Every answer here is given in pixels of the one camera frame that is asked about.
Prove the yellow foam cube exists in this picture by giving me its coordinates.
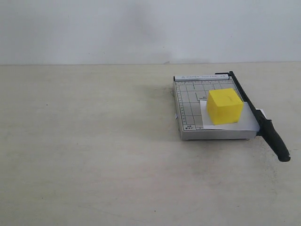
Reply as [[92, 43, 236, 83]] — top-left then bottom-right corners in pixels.
[[206, 88, 244, 125]]

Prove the white paper sheet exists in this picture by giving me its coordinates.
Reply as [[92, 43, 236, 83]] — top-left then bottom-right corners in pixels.
[[199, 100, 260, 132]]

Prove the black cutter blade arm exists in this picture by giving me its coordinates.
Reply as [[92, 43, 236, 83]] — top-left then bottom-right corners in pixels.
[[229, 71, 291, 162]]

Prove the grey metal paper cutter base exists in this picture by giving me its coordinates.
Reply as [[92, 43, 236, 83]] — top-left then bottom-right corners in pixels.
[[173, 73, 259, 140]]

